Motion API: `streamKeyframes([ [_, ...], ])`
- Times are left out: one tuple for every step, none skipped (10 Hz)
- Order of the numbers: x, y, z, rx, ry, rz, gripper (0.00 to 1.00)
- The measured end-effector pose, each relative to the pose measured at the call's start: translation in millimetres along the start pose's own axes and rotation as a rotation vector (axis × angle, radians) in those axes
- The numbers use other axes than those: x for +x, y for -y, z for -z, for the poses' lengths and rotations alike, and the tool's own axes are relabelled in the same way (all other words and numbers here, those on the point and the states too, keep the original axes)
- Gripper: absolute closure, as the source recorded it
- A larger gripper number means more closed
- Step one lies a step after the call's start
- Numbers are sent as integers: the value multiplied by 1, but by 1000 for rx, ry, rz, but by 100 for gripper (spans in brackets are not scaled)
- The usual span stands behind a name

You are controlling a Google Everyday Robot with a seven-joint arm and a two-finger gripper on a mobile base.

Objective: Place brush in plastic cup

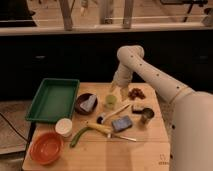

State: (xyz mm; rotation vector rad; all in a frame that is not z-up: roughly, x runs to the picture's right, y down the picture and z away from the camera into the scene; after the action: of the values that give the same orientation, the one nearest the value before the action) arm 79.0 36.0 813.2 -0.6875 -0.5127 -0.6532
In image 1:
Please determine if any blue sponge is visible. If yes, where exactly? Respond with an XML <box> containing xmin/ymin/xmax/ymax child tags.
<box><xmin>112</xmin><ymin>116</ymin><xmax>133</xmax><ymax>132</ymax></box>

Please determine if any black cable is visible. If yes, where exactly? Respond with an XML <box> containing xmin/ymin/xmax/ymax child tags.
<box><xmin>0</xmin><ymin>112</ymin><xmax>30</xmax><ymax>144</ymax></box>

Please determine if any dark brown bowl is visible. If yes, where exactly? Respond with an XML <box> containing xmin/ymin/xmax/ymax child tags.
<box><xmin>75</xmin><ymin>93</ymin><xmax>98</xmax><ymax>115</ymax></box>

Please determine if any green plastic tray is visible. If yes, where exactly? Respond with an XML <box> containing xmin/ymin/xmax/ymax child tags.
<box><xmin>26</xmin><ymin>78</ymin><xmax>80</xmax><ymax>123</ymax></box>

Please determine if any white round container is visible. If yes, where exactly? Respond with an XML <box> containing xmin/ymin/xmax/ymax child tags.
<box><xmin>55</xmin><ymin>118</ymin><xmax>72</xmax><ymax>137</ymax></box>

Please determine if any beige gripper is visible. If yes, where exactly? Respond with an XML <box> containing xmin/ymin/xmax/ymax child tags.
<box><xmin>109</xmin><ymin>63</ymin><xmax>133</xmax><ymax>101</ymax></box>

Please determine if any yellow banana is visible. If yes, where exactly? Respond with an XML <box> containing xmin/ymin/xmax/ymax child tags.
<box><xmin>86</xmin><ymin>122</ymin><xmax>112</xmax><ymax>134</ymax></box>

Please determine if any grey cloth in bowl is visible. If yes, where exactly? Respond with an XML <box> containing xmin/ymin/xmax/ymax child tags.
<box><xmin>80</xmin><ymin>95</ymin><xmax>97</xmax><ymax>112</ymax></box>

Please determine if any dish brush with white handle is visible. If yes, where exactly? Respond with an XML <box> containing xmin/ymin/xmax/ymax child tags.
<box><xmin>96</xmin><ymin>104</ymin><xmax>129</xmax><ymax>124</ymax></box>

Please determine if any green plastic cup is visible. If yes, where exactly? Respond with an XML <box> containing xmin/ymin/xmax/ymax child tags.
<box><xmin>105</xmin><ymin>94</ymin><xmax>117</xmax><ymax>109</ymax></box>

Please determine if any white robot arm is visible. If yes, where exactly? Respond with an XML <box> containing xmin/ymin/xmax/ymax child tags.
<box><xmin>111</xmin><ymin>45</ymin><xmax>213</xmax><ymax>171</ymax></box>

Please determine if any bunch of red grapes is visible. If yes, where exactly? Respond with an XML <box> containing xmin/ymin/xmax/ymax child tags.
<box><xmin>128</xmin><ymin>88</ymin><xmax>145</xmax><ymax>100</ymax></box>

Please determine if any orange plastic bowl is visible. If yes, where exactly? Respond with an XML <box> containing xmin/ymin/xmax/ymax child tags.
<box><xmin>30</xmin><ymin>132</ymin><xmax>64</xmax><ymax>165</ymax></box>

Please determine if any metal measuring cup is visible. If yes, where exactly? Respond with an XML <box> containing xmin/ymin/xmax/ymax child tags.
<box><xmin>140</xmin><ymin>108</ymin><xmax>155</xmax><ymax>125</ymax></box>

